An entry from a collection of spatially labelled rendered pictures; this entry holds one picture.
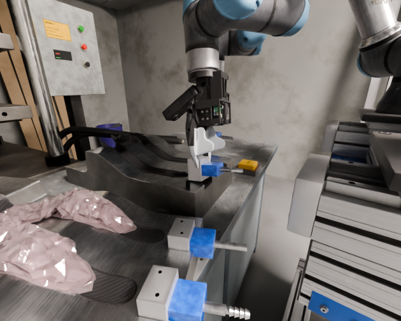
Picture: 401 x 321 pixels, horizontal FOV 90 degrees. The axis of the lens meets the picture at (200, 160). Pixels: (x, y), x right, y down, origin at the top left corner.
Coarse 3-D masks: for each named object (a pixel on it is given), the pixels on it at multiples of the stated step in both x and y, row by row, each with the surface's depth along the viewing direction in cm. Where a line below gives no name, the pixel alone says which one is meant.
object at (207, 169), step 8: (192, 160) 48; (200, 160) 48; (208, 160) 51; (192, 168) 49; (200, 168) 48; (208, 168) 47; (216, 168) 46; (224, 168) 47; (232, 168) 46; (192, 176) 49; (200, 176) 48; (208, 176) 52; (216, 176) 47
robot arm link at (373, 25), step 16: (352, 0) 62; (368, 0) 59; (384, 0) 58; (368, 16) 61; (384, 16) 59; (368, 32) 63; (384, 32) 61; (400, 32) 59; (368, 48) 64; (384, 48) 61; (368, 64) 68
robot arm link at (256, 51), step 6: (234, 30) 65; (234, 36) 63; (234, 42) 62; (228, 48) 65; (234, 48) 65; (258, 48) 65; (228, 54) 67; (234, 54) 67; (240, 54) 67; (246, 54) 66; (252, 54) 67; (258, 54) 68
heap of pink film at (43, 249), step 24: (72, 192) 37; (0, 216) 36; (24, 216) 36; (48, 216) 36; (72, 216) 35; (96, 216) 35; (120, 216) 37; (0, 240) 30; (24, 240) 27; (48, 240) 28; (72, 240) 30; (0, 264) 25; (24, 264) 25; (48, 264) 26; (72, 264) 27; (48, 288) 25; (72, 288) 26
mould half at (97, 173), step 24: (168, 144) 76; (72, 168) 66; (96, 168) 59; (120, 168) 56; (168, 168) 59; (120, 192) 57; (144, 192) 53; (168, 192) 49; (192, 192) 45; (216, 192) 57; (192, 216) 47
